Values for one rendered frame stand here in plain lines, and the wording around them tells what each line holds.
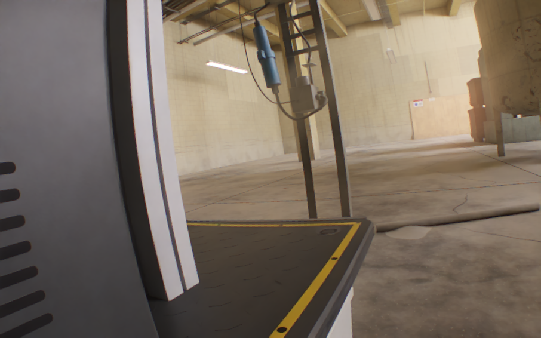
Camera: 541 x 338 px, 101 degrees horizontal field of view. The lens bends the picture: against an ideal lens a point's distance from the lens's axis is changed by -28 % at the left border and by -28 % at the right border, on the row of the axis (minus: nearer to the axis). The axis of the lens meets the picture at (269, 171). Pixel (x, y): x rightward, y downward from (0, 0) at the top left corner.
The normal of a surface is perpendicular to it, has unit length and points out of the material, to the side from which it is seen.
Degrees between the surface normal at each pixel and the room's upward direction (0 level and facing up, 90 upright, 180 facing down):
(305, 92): 90
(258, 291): 0
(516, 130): 90
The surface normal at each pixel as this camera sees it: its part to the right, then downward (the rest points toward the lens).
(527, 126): -0.47, 0.13
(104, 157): 0.88, -0.09
